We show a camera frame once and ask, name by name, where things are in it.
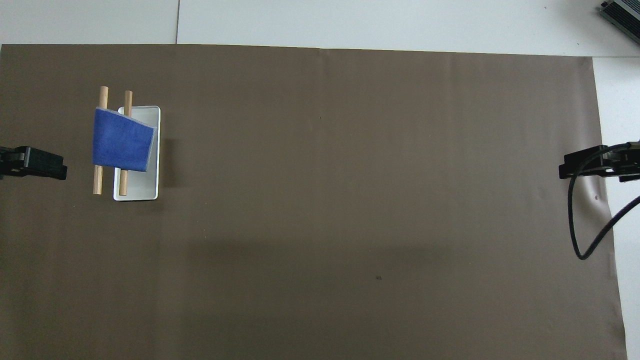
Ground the blue towel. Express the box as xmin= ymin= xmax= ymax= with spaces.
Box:
xmin=92 ymin=107 xmax=159 ymax=173

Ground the white rectangular rack base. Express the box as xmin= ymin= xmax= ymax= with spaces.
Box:
xmin=113 ymin=105 xmax=162 ymax=202

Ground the wooden rod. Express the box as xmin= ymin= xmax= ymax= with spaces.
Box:
xmin=118 ymin=90 xmax=134 ymax=197
xmin=92 ymin=85 xmax=110 ymax=196

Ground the grey metal box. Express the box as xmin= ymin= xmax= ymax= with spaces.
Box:
xmin=599 ymin=0 xmax=640 ymax=45

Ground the black cable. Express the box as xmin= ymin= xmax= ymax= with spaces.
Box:
xmin=567 ymin=142 xmax=640 ymax=261

